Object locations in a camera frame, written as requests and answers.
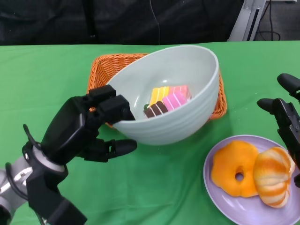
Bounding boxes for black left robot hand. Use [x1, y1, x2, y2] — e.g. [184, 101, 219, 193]
[40, 84, 138, 166]

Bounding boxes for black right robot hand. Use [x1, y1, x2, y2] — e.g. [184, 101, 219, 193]
[256, 73, 300, 188]

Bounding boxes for pale twisted bread orange glaze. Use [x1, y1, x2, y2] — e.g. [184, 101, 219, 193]
[253, 147, 296, 208]

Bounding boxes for orange ring-shaped bread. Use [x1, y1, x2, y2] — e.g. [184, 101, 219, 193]
[211, 140, 260, 197]

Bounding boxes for brown and pink layered cake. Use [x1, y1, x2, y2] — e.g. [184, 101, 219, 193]
[142, 93, 186, 119]

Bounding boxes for grey-green round bowl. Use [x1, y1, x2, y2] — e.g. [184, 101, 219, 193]
[105, 45, 220, 146]

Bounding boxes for yellow and pink layered cake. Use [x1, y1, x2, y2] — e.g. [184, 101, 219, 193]
[149, 84, 192, 106]

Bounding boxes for orange wicker basket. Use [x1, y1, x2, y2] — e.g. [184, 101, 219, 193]
[87, 53, 228, 128]

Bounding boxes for lavender round plate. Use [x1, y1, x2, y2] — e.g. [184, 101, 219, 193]
[202, 135, 300, 225]

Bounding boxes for green tablecloth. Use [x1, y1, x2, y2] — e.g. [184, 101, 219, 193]
[0, 40, 300, 225]

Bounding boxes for black backdrop curtain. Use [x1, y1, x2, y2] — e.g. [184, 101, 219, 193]
[0, 0, 244, 46]

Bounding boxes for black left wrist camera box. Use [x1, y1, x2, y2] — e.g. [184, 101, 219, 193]
[25, 168, 88, 225]

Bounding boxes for black left wrist camera cable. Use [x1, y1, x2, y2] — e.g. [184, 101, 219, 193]
[5, 124, 44, 225]

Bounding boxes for black floor cable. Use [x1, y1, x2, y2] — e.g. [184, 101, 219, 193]
[256, 0, 281, 42]

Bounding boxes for aluminium frame stand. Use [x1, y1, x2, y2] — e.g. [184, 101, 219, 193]
[227, 0, 268, 42]

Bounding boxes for thin black hanging cable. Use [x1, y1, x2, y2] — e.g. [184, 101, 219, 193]
[149, 0, 161, 46]

